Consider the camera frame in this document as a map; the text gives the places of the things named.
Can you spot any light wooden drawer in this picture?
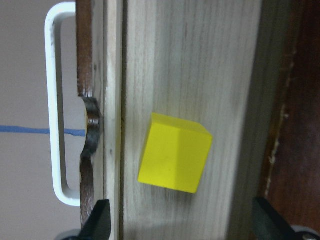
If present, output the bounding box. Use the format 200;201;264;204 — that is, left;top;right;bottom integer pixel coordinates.
74;0;296;240

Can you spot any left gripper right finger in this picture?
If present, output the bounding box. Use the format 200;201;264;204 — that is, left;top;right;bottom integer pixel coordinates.
252;197;296;240

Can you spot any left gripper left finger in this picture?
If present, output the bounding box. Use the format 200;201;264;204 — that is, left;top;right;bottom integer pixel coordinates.
77;199;111;240

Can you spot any yellow wooden cube block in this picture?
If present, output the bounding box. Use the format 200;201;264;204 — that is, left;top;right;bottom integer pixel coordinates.
137;112;213;194

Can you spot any dark wooden drawer cabinet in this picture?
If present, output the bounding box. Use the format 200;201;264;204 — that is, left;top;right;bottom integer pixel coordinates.
257;0;320;230

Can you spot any white drawer handle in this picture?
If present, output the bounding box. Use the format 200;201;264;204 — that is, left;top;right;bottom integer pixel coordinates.
44;2;80;207

